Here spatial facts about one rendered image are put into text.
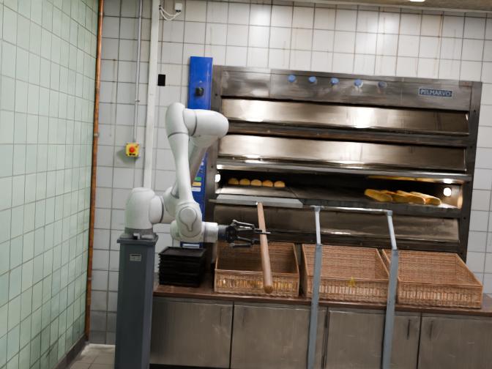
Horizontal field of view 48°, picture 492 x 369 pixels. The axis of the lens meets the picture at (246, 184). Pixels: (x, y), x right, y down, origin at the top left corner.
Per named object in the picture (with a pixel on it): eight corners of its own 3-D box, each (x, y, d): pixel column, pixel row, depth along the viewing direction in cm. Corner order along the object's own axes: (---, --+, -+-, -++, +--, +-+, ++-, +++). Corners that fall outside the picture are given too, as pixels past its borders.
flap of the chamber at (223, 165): (216, 165, 387) (217, 168, 407) (471, 180, 388) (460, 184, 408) (216, 161, 388) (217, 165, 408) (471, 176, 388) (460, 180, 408)
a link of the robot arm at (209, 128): (151, 209, 321) (186, 209, 331) (157, 230, 310) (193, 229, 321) (188, 101, 274) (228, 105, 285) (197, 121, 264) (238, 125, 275)
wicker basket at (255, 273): (215, 275, 406) (217, 238, 404) (291, 280, 407) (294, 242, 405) (212, 293, 358) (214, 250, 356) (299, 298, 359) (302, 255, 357)
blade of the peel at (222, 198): (302, 208, 353) (302, 203, 352) (216, 202, 353) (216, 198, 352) (297, 199, 388) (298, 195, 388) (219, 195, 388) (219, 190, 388)
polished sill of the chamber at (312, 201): (214, 198, 410) (215, 192, 410) (457, 212, 411) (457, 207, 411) (214, 198, 404) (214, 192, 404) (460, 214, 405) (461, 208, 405)
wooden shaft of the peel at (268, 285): (273, 295, 174) (274, 285, 174) (263, 294, 174) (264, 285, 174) (261, 207, 344) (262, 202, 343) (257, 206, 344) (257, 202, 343)
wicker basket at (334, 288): (297, 280, 407) (300, 243, 405) (374, 285, 407) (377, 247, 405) (304, 299, 358) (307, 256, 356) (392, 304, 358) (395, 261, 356)
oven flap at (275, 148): (217, 157, 401) (220, 131, 407) (464, 173, 402) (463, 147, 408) (217, 155, 397) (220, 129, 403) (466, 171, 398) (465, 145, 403)
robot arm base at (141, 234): (118, 240, 293) (118, 230, 293) (124, 233, 315) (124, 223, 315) (152, 241, 295) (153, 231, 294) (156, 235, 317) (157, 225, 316)
